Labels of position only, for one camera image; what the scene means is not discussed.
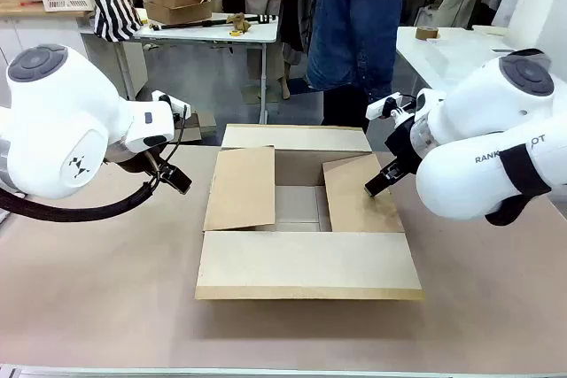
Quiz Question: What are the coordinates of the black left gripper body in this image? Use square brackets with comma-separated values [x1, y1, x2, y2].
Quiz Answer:
[115, 147, 178, 182]

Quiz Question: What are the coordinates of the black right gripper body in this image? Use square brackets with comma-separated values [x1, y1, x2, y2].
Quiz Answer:
[384, 119, 423, 175]

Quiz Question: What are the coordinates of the large brown cardboard box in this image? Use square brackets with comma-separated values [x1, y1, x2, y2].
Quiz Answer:
[194, 123, 425, 303]

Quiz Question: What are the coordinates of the cardboard box on floor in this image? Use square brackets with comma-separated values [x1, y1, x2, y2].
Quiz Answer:
[176, 108, 218, 145]

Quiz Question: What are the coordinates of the small open cardboard box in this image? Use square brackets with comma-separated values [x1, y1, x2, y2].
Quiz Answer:
[131, 0, 219, 27]

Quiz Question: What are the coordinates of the white side table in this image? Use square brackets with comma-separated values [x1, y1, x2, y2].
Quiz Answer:
[394, 25, 526, 103]

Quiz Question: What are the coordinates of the person in denim shirt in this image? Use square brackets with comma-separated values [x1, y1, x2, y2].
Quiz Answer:
[305, 0, 407, 131]

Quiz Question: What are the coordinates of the long black rod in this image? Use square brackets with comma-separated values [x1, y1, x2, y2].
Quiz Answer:
[149, 14, 277, 33]

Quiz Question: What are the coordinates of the black white striped bag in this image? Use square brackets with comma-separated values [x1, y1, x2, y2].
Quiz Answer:
[91, 0, 144, 43]

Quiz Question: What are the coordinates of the white table with grey leg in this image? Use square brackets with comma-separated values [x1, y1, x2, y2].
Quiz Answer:
[132, 6, 281, 125]

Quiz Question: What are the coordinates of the brown toy figure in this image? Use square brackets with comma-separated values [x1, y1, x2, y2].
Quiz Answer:
[226, 12, 251, 35]

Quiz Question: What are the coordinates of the wooden top white cabinet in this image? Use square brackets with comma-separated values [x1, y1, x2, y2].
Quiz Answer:
[0, 0, 150, 109]

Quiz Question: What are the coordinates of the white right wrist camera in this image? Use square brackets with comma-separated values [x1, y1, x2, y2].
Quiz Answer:
[366, 93, 418, 122]

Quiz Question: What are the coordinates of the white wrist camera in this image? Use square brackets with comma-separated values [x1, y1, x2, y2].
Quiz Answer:
[366, 93, 418, 122]
[151, 89, 192, 119]

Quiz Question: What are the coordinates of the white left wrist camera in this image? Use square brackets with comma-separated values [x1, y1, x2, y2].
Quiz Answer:
[151, 89, 192, 119]

